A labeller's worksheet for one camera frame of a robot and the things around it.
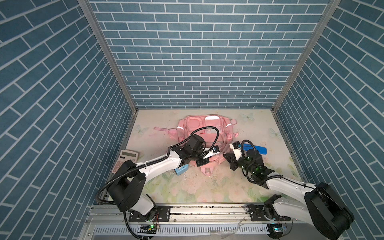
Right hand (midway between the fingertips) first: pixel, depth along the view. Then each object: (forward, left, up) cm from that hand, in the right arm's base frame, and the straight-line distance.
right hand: (224, 153), depth 84 cm
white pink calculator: (-3, +60, -7) cm, 61 cm away
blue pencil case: (+12, -27, -13) cm, 32 cm away
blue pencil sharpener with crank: (-10, +23, -4) cm, 26 cm away
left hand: (-2, +8, 0) cm, 8 cm away
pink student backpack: (-1, +6, +22) cm, 23 cm away
